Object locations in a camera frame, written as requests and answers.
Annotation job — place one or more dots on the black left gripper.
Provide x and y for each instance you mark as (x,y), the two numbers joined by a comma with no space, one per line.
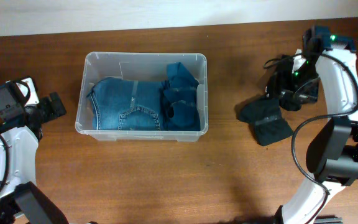
(50,112)

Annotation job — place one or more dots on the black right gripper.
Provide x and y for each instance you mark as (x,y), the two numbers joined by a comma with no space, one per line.
(309,96)

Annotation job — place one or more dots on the black garment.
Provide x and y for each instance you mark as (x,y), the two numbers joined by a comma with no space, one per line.
(265,119)
(273,86)

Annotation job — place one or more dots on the dark blue jeans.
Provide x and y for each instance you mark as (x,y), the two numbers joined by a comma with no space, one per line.
(127,105)

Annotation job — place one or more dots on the blue shirt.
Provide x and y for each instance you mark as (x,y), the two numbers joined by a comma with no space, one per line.
(179,100)

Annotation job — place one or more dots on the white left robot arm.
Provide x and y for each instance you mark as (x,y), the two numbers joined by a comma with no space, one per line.
(19,194)

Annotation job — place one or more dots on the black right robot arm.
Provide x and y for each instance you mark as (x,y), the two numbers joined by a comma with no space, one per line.
(326,61)

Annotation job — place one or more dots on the clear plastic storage bin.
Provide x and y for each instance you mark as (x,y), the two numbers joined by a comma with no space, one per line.
(144,67)

